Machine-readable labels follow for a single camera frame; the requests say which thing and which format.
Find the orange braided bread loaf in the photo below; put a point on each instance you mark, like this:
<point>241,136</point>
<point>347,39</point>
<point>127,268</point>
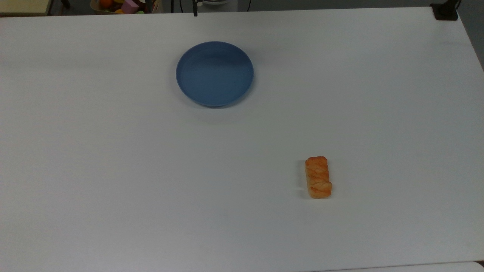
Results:
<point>318,177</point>

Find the round blue plate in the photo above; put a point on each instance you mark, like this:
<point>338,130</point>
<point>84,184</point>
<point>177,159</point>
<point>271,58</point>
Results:
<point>214,73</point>

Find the short black rod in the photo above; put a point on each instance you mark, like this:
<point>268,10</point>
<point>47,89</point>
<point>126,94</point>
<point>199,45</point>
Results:
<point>195,7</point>

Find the purple toy block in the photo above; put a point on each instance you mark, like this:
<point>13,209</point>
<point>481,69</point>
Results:
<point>129,6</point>

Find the orange toy fruit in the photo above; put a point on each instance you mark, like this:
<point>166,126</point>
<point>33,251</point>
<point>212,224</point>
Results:
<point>105,3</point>

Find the basket of toys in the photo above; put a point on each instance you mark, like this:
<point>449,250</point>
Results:
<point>98,9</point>

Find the pale yellow board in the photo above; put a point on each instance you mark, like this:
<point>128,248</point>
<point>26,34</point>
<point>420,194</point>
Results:
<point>24,6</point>

